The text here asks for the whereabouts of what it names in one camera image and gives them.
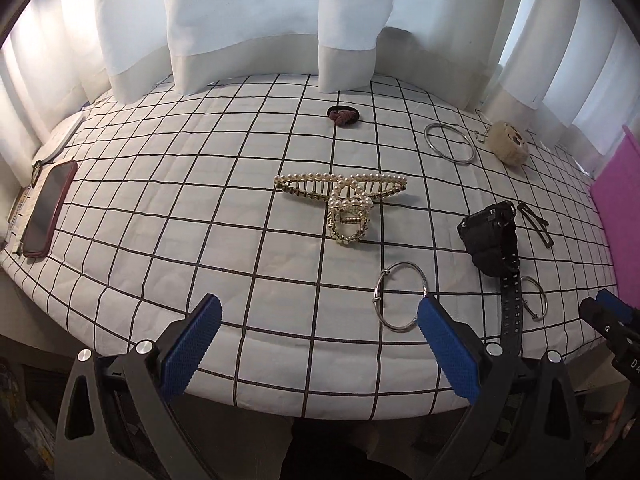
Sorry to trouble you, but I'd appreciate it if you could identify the black rectangular hair clip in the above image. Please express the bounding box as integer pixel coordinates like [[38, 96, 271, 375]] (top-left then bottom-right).
[[515, 201, 555, 250]]

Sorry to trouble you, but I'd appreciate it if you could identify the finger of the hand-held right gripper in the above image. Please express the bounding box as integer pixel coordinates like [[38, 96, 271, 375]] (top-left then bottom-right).
[[579, 289, 640, 356]]

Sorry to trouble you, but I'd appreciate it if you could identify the white curtain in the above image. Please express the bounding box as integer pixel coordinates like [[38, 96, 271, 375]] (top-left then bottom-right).
[[0, 0, 640, 171]]

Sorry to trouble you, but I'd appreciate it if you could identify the maroon hair tie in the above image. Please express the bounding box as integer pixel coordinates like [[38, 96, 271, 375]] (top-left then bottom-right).
[[326, 105, 362, 126]]

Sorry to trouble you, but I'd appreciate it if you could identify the person's right hand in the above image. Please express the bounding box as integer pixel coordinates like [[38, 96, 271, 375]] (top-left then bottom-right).
[[590, 400, 636, 466]]

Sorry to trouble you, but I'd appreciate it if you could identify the silver wire bangle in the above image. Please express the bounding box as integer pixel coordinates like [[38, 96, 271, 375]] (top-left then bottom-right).
[[374, 261, 430, 332]]

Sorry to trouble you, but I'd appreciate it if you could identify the black wristwatch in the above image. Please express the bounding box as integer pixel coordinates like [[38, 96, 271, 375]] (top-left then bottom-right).
[[457, 201, 523, 346]]

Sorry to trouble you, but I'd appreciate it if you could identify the small silver hoop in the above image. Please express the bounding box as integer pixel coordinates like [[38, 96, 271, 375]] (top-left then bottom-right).
[[520, 276, 549, 320]]

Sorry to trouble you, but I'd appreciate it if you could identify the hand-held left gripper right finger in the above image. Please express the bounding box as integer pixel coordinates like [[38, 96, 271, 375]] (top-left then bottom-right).
[[416, 296, 586, 480]]

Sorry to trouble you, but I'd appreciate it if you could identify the plain silver bangle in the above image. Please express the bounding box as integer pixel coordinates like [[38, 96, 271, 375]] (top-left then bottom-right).
[[424, 123, 476, 166]]

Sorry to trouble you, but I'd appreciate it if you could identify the phone in red case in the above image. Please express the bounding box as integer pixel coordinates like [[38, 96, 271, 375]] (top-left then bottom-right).
[[21, 160, 79, 258]]

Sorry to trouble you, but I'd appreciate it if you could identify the white black-checked tablecloth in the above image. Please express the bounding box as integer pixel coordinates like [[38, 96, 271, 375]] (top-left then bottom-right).
[[0, 72, 618, 421]]

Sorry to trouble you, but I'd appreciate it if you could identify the pearl hair claw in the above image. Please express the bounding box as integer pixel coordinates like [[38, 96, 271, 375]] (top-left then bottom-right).
[[273, 171, 408, 247]]

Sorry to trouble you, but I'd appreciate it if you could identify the beige plush keychain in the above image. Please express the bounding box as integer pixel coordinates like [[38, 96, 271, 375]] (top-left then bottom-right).
[[475, 110, 530, 167]]

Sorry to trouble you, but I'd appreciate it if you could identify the pink plastic bin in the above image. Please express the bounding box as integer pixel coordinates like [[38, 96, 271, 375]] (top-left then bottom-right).
[[590, 125, 640, 306]]

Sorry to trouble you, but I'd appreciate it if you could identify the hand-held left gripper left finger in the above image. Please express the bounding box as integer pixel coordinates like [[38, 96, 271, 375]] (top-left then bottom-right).
[[55, 294, 223, 480]]

